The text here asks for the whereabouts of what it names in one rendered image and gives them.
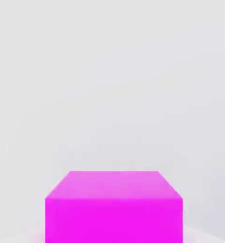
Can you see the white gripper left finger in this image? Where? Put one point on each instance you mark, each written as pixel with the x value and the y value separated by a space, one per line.
pixel 34 239

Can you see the small magenta cube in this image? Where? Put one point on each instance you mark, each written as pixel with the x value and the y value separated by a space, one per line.
pixel 113 218

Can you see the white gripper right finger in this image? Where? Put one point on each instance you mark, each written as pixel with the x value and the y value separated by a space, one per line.
pixel 193 238

